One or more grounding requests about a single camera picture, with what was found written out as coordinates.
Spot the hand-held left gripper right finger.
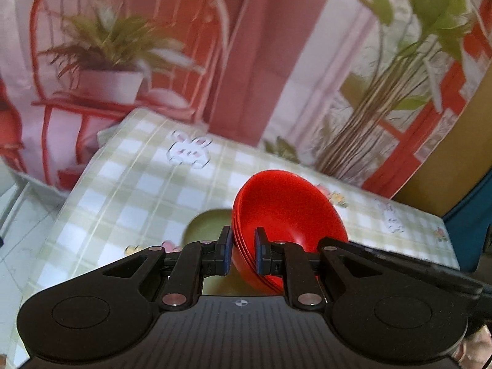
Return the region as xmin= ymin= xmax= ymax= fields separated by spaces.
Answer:
xmin=255 ymin=227 xmax=387 ymax=311

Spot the printed room scene backdrop cloth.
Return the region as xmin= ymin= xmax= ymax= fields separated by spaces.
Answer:
xmin=0 ymin=0 xmax=492 ymax=200

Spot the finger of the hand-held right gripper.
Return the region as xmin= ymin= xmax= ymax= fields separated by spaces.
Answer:
xmin=338 ymin=240 xmax=484 ymax=296

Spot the green checked rabbit tablecloth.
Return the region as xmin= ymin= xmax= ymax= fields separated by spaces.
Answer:
xmin=8 ymin=108 xmax=460 ymax=369

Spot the green square plate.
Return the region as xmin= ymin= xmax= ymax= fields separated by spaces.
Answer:
xmin=184 ymin=208 xmax=248 ymax=297

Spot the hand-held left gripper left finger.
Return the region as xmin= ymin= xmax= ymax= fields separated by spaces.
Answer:
xmin=102 ymin=226 xmax=234 ymax=311

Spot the blue curtain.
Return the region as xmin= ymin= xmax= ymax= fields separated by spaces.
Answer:
xmin=441 ymin=171 xmax=492 ymax=275

